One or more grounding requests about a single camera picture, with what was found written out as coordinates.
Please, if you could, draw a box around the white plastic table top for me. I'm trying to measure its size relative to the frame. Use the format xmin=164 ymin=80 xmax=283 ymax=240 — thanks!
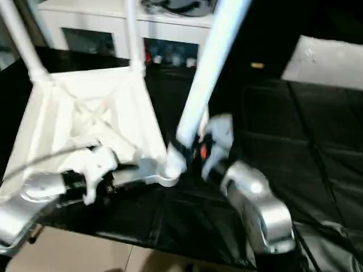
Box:
xmin=0 ymin=65 xmax=188 ymax=205

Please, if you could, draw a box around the black quilted mat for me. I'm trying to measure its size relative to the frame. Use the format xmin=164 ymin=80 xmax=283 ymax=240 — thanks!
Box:
xmin=0 ymin=46 xmax=363 ymax=270

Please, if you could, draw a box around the black cabinet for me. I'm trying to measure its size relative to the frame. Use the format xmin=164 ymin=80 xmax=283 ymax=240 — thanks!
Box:
xmin=209 ymin=0 xmax=363 ymax=80

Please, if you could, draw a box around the round grey dish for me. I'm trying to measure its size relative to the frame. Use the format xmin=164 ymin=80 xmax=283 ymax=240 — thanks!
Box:
xmin=164 ymin=0 xmax=216 ymax=16

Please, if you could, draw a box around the pale panel with holes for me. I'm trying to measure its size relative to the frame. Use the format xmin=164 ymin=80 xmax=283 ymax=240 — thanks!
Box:
xmin=280 ymin=34 xmax=363 ymax=91

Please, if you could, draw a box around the white sideboard with glass doors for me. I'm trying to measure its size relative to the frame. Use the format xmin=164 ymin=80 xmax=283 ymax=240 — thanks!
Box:
xmin=36 ymin=0 xmax=216 ymax=69

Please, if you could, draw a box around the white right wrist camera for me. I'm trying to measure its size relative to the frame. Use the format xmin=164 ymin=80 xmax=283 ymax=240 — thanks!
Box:
xmin=201 ymin=113 xmax=236 ymax=179

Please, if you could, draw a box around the black left camera cable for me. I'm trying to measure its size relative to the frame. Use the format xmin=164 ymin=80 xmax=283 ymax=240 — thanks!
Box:
xmin=4 ymin=143 xmax=97 ymax=182

